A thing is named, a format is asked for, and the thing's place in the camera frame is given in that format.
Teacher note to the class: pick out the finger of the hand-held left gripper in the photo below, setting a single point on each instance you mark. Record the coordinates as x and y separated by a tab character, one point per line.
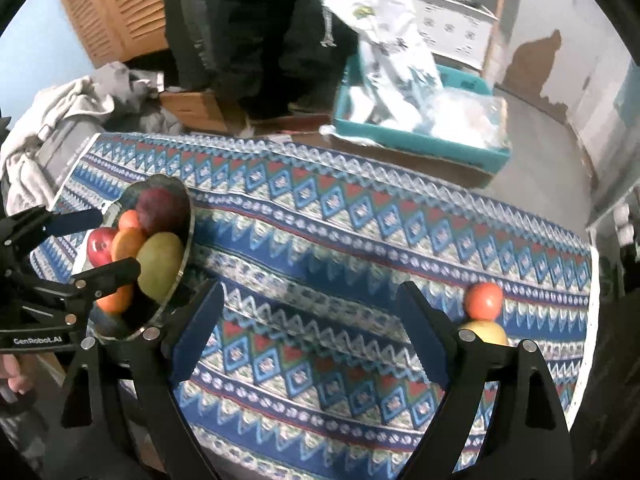
75	221
115	270

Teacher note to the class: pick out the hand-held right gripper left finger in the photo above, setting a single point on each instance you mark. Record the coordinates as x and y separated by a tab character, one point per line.
200	330

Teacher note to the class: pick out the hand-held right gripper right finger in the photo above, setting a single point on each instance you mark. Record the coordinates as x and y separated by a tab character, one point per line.
425	340

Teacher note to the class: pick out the red apple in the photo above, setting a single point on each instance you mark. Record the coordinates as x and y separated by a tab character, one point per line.
100	246

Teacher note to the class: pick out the green mango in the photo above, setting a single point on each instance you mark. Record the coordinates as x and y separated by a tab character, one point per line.
160	265

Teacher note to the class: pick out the small orange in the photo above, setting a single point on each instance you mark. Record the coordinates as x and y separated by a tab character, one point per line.
129	220

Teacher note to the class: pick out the dark glass bowl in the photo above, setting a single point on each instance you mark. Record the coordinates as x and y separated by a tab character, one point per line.
130	322

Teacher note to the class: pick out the yellow apple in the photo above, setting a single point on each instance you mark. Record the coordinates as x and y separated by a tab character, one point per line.
487	332

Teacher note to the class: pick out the orange-red fruit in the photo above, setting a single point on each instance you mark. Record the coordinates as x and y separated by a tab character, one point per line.
483	301

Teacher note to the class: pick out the dark red plum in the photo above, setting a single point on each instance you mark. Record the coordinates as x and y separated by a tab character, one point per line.
160	207

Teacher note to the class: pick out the person's left hand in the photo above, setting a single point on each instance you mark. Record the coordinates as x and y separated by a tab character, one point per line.
10	370

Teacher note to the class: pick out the pile of grey white clothes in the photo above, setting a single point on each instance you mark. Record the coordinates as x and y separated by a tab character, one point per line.
35	125

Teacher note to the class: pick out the blue patterned blanket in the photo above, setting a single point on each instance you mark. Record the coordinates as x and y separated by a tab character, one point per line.
350	240

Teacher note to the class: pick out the grey garment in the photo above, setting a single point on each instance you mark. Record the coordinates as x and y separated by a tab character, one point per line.
125	82

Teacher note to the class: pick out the teal box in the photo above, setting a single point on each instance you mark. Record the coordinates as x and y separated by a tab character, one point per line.
425	145

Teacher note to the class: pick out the wooden louvered door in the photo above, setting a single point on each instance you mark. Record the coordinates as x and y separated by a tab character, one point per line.
115	5

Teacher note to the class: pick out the white shelf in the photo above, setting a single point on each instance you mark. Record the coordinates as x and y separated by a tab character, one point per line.
620	225

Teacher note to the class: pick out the clear plastic bag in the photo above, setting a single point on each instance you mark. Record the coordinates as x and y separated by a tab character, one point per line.
470	115

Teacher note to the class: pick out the dark hanging clothes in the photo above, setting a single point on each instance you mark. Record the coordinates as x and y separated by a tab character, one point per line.
260	35

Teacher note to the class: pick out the white printed plastic bag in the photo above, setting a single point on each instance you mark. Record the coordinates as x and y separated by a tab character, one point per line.
385	35

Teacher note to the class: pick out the white patterned box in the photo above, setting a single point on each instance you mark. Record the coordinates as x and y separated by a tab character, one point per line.
450	30

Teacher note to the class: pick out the wooden rack frame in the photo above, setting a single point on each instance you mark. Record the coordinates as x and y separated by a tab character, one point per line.
496	20

